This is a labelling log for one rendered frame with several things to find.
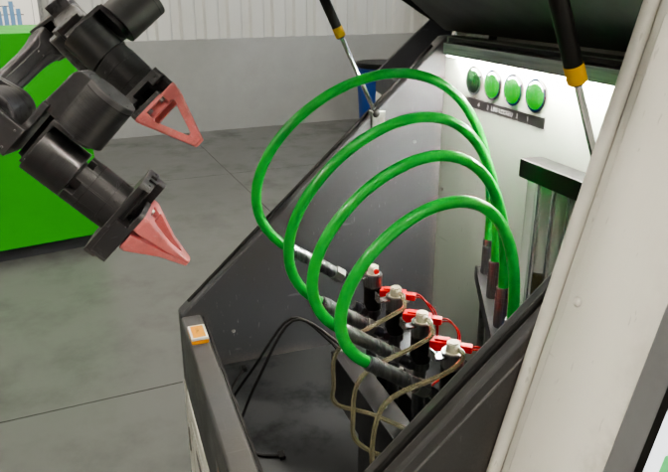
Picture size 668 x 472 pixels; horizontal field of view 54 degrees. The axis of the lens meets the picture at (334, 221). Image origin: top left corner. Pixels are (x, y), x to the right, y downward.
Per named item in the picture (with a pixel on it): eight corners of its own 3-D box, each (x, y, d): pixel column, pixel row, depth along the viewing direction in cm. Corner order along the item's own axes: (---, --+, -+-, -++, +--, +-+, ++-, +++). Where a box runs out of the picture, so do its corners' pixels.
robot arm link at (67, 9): (84, 55, 128) (41, 9, 123) (106, 35, 128) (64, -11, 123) (97, 92, 91) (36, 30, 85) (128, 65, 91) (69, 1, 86)
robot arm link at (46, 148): (21, 154, 73) (3, 165, 67) (60, 107, 72) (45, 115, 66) (74, 194, 75) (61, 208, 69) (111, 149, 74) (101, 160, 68)
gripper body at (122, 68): (174, 85, 91) (133, 48, 90) (166, 77, 81) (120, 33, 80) (141, 119, 91) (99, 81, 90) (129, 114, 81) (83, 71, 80)
